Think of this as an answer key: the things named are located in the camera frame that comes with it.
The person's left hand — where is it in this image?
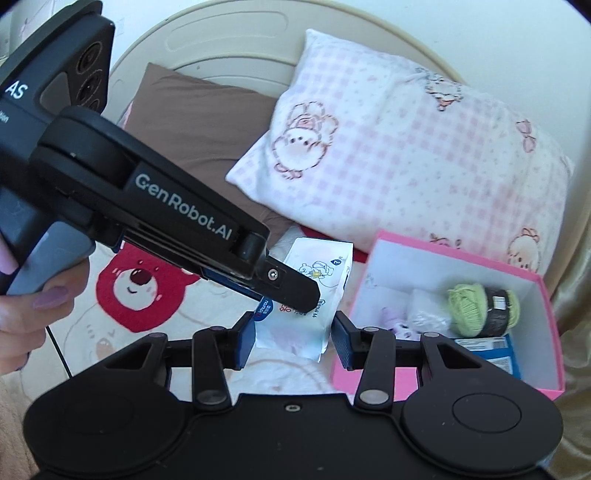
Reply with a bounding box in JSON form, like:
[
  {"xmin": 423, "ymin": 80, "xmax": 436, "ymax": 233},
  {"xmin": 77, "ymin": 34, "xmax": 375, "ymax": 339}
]
[{"xmin": 0, "ymin": 240, "xmax": 90, "ymax": 381}]

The green yarn ball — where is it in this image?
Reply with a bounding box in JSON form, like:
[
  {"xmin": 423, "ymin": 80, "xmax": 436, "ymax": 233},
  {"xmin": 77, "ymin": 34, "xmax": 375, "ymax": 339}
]
[{"xmin": 445, "ymin": 282, "xmax": 522, "ymax": 337}]

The pink checked pillow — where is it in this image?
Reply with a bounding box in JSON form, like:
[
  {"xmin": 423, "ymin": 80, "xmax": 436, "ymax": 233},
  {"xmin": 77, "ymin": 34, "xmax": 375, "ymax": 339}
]
[{"xmin": 225, "ymin": 28, "xmax": 575, "ymax": 278}]

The purple plush toy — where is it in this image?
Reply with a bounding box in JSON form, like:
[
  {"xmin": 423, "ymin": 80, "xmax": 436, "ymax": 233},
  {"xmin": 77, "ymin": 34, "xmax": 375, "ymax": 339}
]
[{"xmin": 376, "ymin": 309, "xmax": 419, "ymax": 340}]

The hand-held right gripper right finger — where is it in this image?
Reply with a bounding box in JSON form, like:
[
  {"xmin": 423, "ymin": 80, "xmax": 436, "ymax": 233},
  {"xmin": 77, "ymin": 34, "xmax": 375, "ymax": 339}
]
[{"xmin": 332, "ymin": 311, "xmax": 490, "ymax": 409}]

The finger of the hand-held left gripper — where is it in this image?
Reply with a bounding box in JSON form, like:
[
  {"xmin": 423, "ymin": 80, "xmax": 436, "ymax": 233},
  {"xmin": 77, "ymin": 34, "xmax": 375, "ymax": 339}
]
[
  {"xmin": 201, "ymin": 270, "xmax": 278, "ymax": 306},
  {"xmin": 238, "ymin": 231, "xmax": 322, "ymax": 315}
]

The blue wet wipes packet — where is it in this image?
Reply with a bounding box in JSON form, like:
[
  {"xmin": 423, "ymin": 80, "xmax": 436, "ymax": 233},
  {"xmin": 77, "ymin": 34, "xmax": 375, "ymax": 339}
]
[{"xmin": 452, "ymin": 333, "xmax": 525, "ymax": 379}]

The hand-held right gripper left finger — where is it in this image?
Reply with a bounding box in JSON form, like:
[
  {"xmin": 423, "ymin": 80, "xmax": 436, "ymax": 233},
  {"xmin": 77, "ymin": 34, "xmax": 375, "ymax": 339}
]
[{"xmin": 99, "ymin": 311, "xmax": 257, "ymax": 414}]

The clear floss pick box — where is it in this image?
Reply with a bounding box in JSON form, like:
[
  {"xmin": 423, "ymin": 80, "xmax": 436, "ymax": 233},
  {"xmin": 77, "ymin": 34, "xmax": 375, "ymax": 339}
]
[{"xmin": 406, "ymin": 288, "xmax": 451, "ymax": 330}]

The black cable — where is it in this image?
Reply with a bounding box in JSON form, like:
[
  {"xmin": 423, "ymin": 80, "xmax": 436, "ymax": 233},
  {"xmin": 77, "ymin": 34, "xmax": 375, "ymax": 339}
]
[{"xmin": 44, "ymin": 325, "xmax": 74, "ymax": 378}]

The gold curtain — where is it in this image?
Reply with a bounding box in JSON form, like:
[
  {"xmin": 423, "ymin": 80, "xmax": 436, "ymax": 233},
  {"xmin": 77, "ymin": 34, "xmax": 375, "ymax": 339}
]
[{"xmin": 540, "ymin": 175, "xmax": 591, "ymax": 480}]

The pink cardboard box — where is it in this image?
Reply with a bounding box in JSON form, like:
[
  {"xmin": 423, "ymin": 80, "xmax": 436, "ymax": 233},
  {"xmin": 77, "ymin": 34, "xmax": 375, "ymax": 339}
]
[{"xmin": 331, "ymin": 229, "xmax": 566, "ymax": 402}]

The beige headboard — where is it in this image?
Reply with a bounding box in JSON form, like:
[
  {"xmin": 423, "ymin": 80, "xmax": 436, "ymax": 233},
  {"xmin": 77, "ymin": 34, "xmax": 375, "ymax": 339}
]
[{"xmin": 108, "ymin": 0, "xmax": 492, "ymax": 125}]

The printed bear blanket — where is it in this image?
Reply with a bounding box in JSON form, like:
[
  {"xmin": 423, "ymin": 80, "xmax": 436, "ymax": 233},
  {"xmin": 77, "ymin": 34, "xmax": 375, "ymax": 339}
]
[{"xmin": 0, "ymin": 224, "xmax": 370, "ymax": 476}]

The brown pillow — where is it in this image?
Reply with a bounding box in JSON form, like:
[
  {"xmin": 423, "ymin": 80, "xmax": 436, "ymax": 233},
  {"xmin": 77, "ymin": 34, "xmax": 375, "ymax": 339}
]
[{"xmin": 122, "ymin": 62, "xmax": 296, "ymax": 227}]

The white tissue pack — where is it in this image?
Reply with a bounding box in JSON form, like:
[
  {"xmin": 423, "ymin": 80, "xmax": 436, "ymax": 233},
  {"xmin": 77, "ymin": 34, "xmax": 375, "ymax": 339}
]
[{"xmin": 254, "ymin": 236, "xmax": 355, "ymax": 363}]

